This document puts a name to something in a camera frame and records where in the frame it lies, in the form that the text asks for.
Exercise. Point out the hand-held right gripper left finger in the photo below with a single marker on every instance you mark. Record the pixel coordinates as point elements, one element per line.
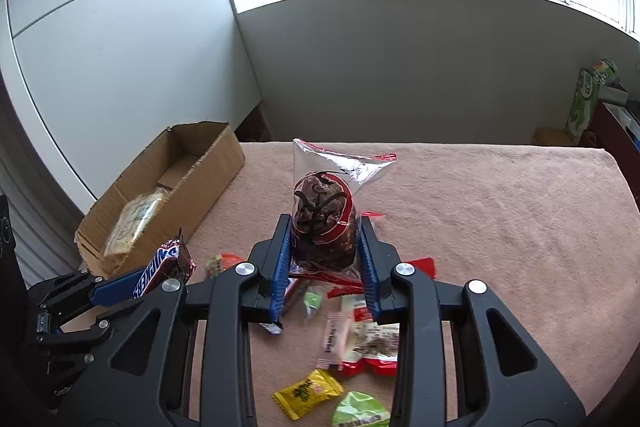
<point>280,259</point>

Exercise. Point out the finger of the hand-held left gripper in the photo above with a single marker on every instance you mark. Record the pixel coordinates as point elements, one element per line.
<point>117,288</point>
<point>90,332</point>

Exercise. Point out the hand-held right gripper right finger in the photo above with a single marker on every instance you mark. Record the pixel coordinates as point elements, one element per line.
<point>367,267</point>

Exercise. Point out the brown chocolate bar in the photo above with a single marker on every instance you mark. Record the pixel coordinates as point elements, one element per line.
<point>161,263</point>

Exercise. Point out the red and green candy packet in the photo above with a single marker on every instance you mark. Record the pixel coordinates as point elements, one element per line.
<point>227,262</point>

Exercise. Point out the small light green packet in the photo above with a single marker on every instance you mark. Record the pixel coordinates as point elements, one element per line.
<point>313,302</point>

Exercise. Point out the clear packet of brown snack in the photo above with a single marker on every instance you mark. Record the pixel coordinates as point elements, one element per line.
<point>325,217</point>

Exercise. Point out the brown cardboard box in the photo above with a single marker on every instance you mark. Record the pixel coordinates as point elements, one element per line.
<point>210,162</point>

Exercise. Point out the yellow candy packet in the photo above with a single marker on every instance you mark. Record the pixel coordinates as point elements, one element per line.
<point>307,393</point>

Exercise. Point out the red snack packet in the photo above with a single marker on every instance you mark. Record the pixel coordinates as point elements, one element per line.
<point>422,267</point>

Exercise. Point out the pale cracker packet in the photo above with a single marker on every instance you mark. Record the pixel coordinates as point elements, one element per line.
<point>134,218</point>

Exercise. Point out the red white nut packet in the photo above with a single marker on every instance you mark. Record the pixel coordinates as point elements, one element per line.
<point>375,342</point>

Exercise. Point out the pink and white packet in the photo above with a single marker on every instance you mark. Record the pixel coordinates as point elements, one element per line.
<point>336,337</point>

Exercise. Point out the round green snack packet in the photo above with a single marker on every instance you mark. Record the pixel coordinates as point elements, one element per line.
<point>360,412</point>

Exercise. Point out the white wardrobe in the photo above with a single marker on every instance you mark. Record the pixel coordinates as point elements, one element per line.
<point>125,57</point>

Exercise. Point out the green carton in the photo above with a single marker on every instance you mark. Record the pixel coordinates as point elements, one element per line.
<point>585,104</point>

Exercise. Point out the dark red cabinet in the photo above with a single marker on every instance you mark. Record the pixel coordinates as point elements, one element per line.
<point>612,142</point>

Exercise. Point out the small grey box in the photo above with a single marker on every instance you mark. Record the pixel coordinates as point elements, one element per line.
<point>612,94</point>

